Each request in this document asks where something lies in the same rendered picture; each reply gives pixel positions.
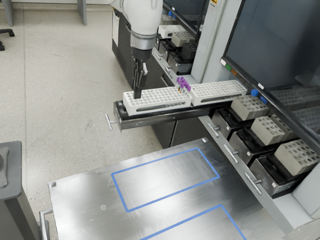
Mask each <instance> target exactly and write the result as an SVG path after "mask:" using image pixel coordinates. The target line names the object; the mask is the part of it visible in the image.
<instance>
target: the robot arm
mask: <svg viewBox="0 0 320 240"><path fill-rule="evenodd" d="M105 1H106V2H107V3H108V4H110V5H111V6H113V7H114V8H116V9H117V10H118V11H120V12H123V13H124V14H126V15H127V16H128V19H129V22H130V23H131V36H130V43H131V45H132V50H131V54H132V57H133V79H134V83H135V84H134V93H133V97H134V99H141V93H142V88H144V87H145V83H146V80H147V76H148V74H149V70H147V69H146V67H147V60H148V59H149V58H150V57H151V56H152V48H154V46H155V41H156V36H157V29H158V26H159V24H160V20H161V15H162V6H163V0H105ZM9 153H10V150H9V148H8V147H2V148H0V189H3V188H5V187H7V186H8V184H9V182H8V180H7V162H8V154H9Z"/></svg>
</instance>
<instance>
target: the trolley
mask: <svg viewBox="0 0 320 240"><path fill-rule="evenodd" d="M48 189H49V194H50V201H51V205H52V207H51V208H48V209H45V210H42V211H39V216H40V225H41V231H42V237H43V240H48V235H47V229H46V223H45V217H44V215H47V214H50V213H53V216H54V220H55V225H56V231H57V235H58V240H290V239H289V238H288V236H287V235H286V234H285V233H284V232H283V230H282V229H281V228H280V227H279V225H278V224H277V223H276V222H275V220H274V219H273V218H272V217H271V216H270V214H269V213H268V212H267V211H266V210H265V209H264V207H263V206H262V205H261V203H260V202H259V201H258V200H257V199H256V197H255V196H254V195H253V194H252V192H251V191H250V190H249V189H248V187H247V186H246V185H245V184H244V183H243V181H242V180H241V179H240V178H239V176H238V175H237V174H236V173H235V171H234V170H233V169H232V168H231V166H230V165H229V164H228V163H227V162H226V160H225V159H224V158H223V157H222V156H221V154H220V153H219V152H218V151H217V150H216V148H215V147H214V146H213V145H212V143H211V142H210V141H209V140H208V138H207V137H205V138H201V139H198V140H194V141H190V142H187V143H183V144H180V145H177V146H173V147H170V148H166V149H163V150H159V151H155V152H152V153H148V154H145V155H141V156H138V157H135V158H131V159H128V160H124V161H120V162H117V163H113V164H110V165H107V166H103V167H100V168H96V169H93V170H89V171H86V172H82V173H79V174H75V175H72V176H68V177H65V178H62V179H58V180H54V181H50V182H48Z"/></svg>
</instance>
